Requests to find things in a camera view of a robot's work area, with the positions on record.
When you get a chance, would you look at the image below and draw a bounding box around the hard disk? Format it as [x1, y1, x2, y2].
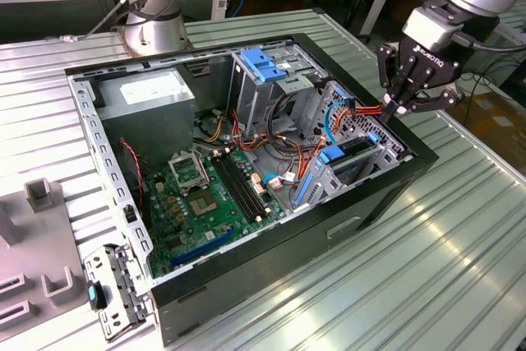
[293, 132, 382, 207]

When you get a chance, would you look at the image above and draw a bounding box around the black case fan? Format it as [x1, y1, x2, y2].
[118, 139, 145, 227]

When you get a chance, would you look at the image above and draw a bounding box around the grey power supply unit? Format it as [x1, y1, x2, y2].
[95, 67, 196, 171]

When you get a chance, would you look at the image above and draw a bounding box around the large brown cardboard box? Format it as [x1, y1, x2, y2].
[445, 94, 526, 167]

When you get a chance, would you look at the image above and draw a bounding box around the blue expansion slot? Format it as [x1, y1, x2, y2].
[170, 225, 238, 268]

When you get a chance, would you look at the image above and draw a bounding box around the metal socket cover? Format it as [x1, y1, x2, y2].
[167, 152, 206, 192]

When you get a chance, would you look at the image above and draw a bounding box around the blue plastic drive latch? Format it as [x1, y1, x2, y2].
[240, 48, 288, 83]

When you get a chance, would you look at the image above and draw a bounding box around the black tab with blue mark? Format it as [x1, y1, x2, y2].
[85, 279, 108, 312]

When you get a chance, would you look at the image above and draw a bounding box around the metal slat side table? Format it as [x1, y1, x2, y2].
[491, 0, 526, 76]

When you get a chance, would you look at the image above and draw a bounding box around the grey metal disk bay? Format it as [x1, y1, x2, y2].
[292, 79, 414, 213]

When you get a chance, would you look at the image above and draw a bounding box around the yellow black wire bundle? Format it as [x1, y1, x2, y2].
[204, 117, 228, 143]

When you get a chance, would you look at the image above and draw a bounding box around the black RAM slot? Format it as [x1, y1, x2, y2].
[221, 148, 269, 220]
[211, 150, 261, 224]

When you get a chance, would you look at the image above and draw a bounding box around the long blue data wire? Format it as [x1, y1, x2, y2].
[321, 88, 355, 145]

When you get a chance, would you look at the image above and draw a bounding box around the black cable bundle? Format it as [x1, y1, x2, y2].
[264, 94, 316, 153]

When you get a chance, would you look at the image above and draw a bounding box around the black cable with plug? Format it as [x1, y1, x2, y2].
[44, 0, 165, 44]

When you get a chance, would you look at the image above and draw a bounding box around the orange red wire bundle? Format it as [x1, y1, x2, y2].
[230, 109, 332, 182]

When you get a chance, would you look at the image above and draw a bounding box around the CPU socket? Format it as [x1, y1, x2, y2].
[185, 188, 219, 219]

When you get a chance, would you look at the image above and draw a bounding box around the grey expansion bracket latch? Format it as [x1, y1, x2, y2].
[81, 242, 156, 344]

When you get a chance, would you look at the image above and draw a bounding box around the green motherboard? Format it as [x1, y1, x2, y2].
[141, 147, 288, 280]

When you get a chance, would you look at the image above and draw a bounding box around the black open PC case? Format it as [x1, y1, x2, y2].
[63, 32, 440, 348]

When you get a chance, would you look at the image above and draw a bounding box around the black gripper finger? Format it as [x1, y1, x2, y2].
[396, 87, 465, 116]
[376, 42, 403, 124]

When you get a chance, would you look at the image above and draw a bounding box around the grey parts rack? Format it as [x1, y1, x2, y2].
[0, 177, 98, 330]

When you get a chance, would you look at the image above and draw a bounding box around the short blue data wire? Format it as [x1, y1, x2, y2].
[262, 173, 284, 191]

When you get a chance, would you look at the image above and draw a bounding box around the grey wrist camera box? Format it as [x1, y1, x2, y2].
[401, 6, 464, 53]

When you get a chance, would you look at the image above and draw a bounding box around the red black fan wire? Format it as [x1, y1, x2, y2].
[118, 139, 145, 209]

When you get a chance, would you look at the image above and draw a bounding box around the black camera cable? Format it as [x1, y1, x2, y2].
[454, 32, 526, 53]

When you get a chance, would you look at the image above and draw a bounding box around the grey optical drive cage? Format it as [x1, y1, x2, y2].
[228, 44, 330, 138]

